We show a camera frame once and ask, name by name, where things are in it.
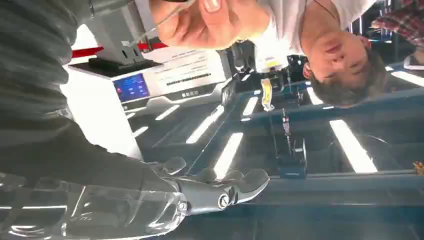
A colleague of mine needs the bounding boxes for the black hanging device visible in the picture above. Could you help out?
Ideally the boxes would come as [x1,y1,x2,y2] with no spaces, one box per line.
[277,108,308,180]

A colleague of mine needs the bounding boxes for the thin grey wire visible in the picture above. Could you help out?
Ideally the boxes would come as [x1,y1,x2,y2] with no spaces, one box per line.
[128,0,197,48]

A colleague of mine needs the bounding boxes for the person's hand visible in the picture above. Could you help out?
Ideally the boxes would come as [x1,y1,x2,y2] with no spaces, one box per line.
[149,0,272,51]

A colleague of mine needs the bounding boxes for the ribbed grey right arm sleeve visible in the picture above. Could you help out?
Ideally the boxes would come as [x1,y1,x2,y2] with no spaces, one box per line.
[0,0,133,147]

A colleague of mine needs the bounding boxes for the white badge card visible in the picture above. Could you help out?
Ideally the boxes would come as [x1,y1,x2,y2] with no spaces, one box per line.
[261,53,290,73]

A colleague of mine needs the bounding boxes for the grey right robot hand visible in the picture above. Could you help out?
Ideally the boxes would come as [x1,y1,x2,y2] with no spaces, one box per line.
[0,116,271,216]

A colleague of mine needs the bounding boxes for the red strip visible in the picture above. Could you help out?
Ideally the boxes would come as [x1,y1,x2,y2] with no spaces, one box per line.
[71,42,169,59]

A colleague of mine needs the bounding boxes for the grey box on kiosk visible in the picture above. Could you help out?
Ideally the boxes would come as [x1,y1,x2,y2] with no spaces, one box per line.
[86,0,157,66]

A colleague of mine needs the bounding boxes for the white kiosk with blue screen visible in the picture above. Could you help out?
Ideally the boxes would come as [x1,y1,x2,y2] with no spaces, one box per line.
[60,46,233,161]

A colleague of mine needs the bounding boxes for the yellow hanging tag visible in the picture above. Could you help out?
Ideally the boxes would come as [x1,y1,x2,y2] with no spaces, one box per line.
[260,78,275,113]

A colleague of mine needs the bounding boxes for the long ceiling light panel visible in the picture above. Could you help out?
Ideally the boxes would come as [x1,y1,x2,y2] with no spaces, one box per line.
[390,70,424,88]
[306,86,324,107]

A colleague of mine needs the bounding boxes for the person in plaid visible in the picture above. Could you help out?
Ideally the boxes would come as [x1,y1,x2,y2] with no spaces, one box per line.
[370,0,424,71]

